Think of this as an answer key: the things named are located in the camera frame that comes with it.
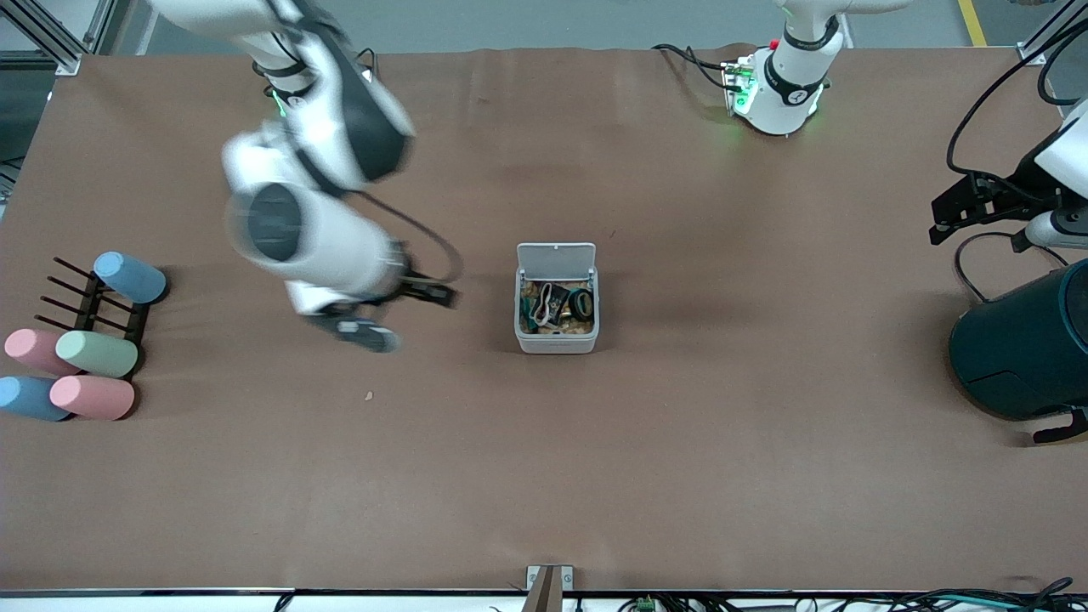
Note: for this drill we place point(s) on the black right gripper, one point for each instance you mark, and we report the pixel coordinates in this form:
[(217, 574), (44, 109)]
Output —
[(419, 287)]

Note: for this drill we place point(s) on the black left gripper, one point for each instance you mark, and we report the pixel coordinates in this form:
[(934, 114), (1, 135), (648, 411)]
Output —
[(1017, 189)]

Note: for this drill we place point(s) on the beige rubber band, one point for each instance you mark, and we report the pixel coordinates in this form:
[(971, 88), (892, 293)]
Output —
[(551, 299)]

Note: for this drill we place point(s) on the white square trash bin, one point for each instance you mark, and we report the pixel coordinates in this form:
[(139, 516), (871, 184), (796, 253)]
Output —
[(557, 340)]

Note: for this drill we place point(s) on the black tape roll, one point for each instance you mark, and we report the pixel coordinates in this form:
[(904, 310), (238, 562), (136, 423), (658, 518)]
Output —
[(581, 303)]

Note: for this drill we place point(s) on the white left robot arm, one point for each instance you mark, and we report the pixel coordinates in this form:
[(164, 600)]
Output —
[(786, 85)]

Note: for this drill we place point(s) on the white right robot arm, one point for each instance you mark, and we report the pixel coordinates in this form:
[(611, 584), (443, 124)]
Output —
[(314, 238)]

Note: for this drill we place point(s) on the tan trash pile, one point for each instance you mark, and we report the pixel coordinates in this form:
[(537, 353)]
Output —
[(530, 293)]

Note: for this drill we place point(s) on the dark teal round appliance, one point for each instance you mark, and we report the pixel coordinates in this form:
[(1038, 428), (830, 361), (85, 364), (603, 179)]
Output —
[(1020, 348)]

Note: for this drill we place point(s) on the brown table cover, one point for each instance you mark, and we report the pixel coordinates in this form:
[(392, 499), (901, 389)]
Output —
[(544, 484)]

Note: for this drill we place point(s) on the green lit base connector box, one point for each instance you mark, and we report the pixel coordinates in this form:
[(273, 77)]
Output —
[(738, 85)]

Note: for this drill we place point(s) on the blue plastic cup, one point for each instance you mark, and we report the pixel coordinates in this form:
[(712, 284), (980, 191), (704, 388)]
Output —
[(129, 277), (30, 398)]

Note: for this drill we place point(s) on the green plastic cup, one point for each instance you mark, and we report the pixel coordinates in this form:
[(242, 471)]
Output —
[(96, 354)]

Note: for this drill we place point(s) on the black cup rack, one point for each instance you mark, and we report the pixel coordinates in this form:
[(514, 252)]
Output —
[(89, 306)]

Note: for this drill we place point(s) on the pink plastic cup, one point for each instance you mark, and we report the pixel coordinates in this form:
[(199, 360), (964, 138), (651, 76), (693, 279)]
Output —
[(30, 348), (92, 397)]

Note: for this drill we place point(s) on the aluminium frame profile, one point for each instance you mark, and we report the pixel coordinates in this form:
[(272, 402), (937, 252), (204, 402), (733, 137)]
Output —
[(1050, 34), (51, 38)]

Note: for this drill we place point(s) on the metal table edge bracket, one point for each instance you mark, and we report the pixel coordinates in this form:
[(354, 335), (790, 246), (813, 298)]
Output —
[(549, 582)]

